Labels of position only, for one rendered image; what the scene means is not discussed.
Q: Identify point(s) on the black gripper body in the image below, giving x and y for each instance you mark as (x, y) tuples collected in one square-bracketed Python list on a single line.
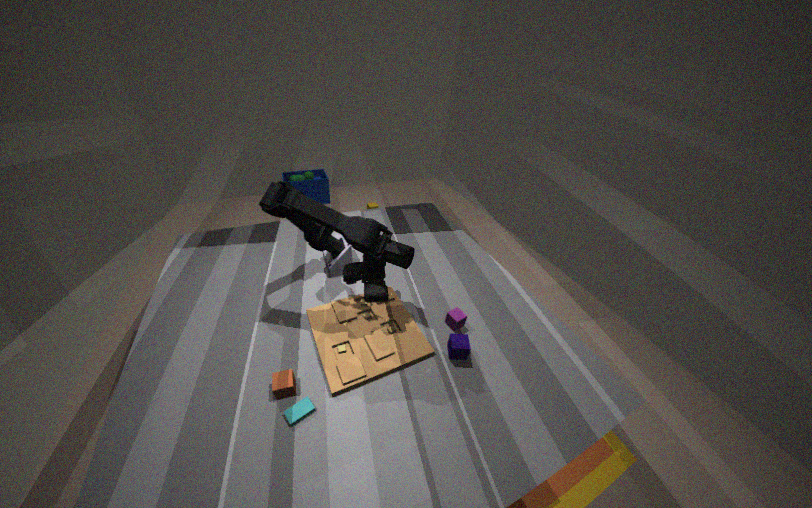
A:
[(376, 291)]

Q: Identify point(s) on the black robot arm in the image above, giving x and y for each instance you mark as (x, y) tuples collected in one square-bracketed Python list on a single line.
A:
[(318, 222)]

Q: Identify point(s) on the teal rectangular block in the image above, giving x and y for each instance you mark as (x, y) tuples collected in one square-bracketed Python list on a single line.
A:
[(299, 411)]

